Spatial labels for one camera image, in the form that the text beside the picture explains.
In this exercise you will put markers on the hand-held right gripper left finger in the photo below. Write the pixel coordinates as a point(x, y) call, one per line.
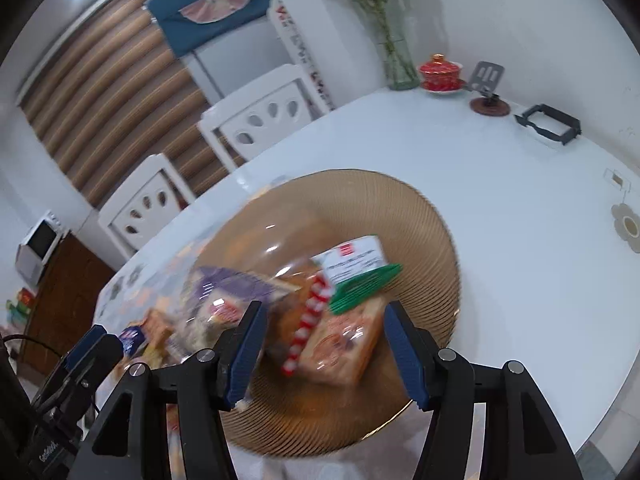
point(247, 350)

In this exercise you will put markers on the black frame holder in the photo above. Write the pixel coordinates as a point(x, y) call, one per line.
point(550, 122)

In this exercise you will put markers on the white chair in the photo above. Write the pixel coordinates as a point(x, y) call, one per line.
point(145, 205)
point(260, 110)

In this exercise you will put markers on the grey phone stand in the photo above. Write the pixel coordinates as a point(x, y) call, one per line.
point(487, 80)

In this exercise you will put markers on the orange biscuit packet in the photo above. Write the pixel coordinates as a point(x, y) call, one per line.
point(345, 345)

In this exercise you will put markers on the purple snack packet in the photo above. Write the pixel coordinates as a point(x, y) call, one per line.
point(225, 290)

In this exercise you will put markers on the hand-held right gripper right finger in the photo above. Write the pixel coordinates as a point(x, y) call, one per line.
point(404, 355)

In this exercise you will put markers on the brown ribbed bowl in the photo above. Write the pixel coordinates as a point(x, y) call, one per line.
point(380, 200)

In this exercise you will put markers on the brown wooden cabinet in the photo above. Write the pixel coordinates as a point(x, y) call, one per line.
point(65, 300)

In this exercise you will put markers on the white microwave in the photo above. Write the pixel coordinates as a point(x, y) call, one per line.
point(37, 247)

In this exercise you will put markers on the red white striped snack packet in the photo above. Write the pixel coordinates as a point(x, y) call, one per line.
point(307, 327)

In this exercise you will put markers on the blue snack packet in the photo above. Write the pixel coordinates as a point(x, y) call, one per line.
point(132, 336)

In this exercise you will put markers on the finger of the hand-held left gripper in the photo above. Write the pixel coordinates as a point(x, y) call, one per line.
point(87, 345)

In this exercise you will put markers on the white refrigerator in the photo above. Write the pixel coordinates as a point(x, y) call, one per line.
point(240, 55)

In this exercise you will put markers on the tan biscuit packet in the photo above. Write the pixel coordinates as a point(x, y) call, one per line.
point(157, 330)

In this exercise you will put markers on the white printed hanging cloth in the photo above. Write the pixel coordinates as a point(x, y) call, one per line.
point(300, 55)

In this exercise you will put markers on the green and white snack packet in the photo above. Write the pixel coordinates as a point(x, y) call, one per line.
point(357, 265)

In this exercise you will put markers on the colourful boxes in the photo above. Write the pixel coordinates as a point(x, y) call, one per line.
point(20, 307)

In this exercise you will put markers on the blue refrigerator cover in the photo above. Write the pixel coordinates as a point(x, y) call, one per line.
point(200, 15)

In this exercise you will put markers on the red lidded teacup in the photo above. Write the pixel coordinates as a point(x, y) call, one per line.
point(440, 72)

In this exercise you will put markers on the glass vase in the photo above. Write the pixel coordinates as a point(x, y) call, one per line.
point(400, 67)

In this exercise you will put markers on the striped window blind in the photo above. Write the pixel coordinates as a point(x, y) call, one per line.
point(120, 90)

